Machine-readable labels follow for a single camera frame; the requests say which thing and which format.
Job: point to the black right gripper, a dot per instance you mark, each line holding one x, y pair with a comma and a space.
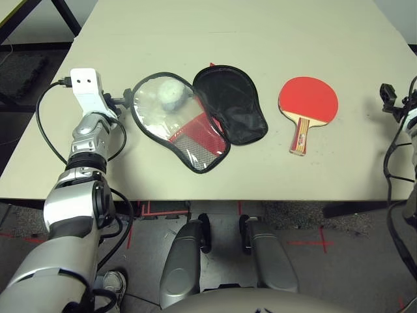
402, 107

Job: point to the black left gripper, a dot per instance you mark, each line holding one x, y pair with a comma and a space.
113, 101

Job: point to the red ping-pong paddle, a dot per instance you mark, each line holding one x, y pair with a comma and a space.
307, 98

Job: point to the red and black paddle case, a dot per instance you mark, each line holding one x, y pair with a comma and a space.
234, 107

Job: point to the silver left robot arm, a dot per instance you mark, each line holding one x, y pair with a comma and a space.
65, 202

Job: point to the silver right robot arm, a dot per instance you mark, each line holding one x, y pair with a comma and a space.
411, 210

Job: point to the black-framed side table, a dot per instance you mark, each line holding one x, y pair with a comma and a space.
70, 18

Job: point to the black foam floor mat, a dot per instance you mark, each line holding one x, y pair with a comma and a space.
23, 73

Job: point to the black table foot bar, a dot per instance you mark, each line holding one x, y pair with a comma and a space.
355, 210

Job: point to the red floor tape cross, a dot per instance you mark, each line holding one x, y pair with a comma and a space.
324, 243

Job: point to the grey robot left leg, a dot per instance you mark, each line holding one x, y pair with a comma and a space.
182, 261

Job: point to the grey robot leg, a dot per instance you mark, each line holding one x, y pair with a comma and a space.
182, 261
270, 257

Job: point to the white sneaker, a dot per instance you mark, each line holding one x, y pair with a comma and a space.
114, 287

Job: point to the grey robot right leg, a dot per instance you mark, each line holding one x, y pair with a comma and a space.
270, 257

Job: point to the grey robot torso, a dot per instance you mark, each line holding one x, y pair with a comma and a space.
277, 303

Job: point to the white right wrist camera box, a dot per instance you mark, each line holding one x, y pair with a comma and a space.
413, 125

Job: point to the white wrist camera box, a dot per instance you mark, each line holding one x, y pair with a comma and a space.
413, 125
85, 84

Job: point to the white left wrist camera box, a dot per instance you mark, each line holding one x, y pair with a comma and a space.
85, 84

